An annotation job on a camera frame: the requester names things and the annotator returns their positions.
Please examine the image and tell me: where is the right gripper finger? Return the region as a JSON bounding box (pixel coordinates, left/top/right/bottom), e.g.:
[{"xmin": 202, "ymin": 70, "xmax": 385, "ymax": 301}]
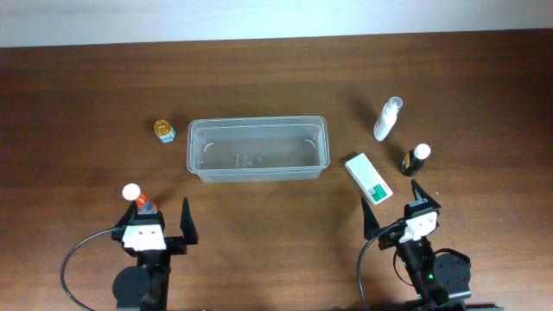
[
  {"xmin": 360, "ymin": 197, "xmax": 380, "ymax": 240},
  {"xmin": 411, "ymin": 179, "xmax": 441, "ymax": 208}
]

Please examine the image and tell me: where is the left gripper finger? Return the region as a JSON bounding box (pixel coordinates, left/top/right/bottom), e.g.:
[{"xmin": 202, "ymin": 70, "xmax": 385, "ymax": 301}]
[
  {"xmin": 114, "ymin": 200, "xmax": 137, "ymax": 228},
  {"xmin": 180, "ymin": 197, "xmax": 199, "ymax": 245}
]

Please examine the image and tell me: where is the dark bottle white cap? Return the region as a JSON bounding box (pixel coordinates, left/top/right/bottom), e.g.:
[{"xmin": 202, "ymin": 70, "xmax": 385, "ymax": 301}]
[{"xmin": 401, "ymin": 143, "xmax": 431, "ymax": 176}]

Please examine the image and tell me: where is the white green medicine box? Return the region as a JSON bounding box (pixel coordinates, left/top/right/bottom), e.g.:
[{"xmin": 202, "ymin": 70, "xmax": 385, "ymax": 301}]
[{"xmin": 345, "ymin": 153, "xmax": 393, "ymax": 206}]

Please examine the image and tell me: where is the small jar gold lid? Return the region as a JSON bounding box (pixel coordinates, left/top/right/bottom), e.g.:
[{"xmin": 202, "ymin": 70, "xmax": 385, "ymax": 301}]
[{"xmin": 153, "ymin": 119, "xmax": 175, "ymax": 143}]

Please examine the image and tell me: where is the white spray bottle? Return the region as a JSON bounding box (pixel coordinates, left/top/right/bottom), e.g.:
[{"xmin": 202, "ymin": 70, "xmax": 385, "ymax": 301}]
[{"xmin": 373, "ymin": 97, "xmax": 403, "ymax": 142}]

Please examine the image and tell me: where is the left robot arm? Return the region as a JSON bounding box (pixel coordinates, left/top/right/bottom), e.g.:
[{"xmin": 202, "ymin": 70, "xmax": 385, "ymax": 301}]
[{"xmin": 111, "ymin": 199, "xmax": 199, "ymax": 310}]

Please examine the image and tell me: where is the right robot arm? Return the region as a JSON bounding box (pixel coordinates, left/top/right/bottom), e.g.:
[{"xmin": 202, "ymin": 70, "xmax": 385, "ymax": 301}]
[{"xmin": 356, "ymin": 181, "xmax": 471, "ymax": 310}]

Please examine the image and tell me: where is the clear plastic container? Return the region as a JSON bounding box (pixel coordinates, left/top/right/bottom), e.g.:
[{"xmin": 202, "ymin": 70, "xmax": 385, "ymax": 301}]
[{"xmin": 187, "ymin": 116, "xmax": 330, "ymax": 183}]

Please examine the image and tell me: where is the orange tube white cap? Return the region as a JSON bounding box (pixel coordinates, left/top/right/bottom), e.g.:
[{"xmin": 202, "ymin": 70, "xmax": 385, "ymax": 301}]
[{"xmin": 122, "ymin": 183, "xmax": 158, "ymax": 214}]

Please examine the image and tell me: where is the right black cable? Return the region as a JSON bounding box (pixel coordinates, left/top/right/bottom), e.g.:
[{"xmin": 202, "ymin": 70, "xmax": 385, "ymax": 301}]
[{"xmin": 355, "ymin": 220, "xmax": 407, "ymax": 311}]

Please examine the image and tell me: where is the black cable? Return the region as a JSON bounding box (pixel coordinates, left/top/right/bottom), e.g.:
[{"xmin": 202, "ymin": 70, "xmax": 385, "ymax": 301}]
[
  {"xmin": 355, "ymin": 220, "xmax": 407, "ymax": 311},
  {"xmin": 60, "ymin": 227, "xmax": 118, "ymax": 311}
]

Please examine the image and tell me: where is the left black cable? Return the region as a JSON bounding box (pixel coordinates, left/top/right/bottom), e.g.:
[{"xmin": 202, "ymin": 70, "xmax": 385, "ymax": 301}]
[{"xmin": 60, "ymin": 227, "xmax": 118, "ymax": 311}]

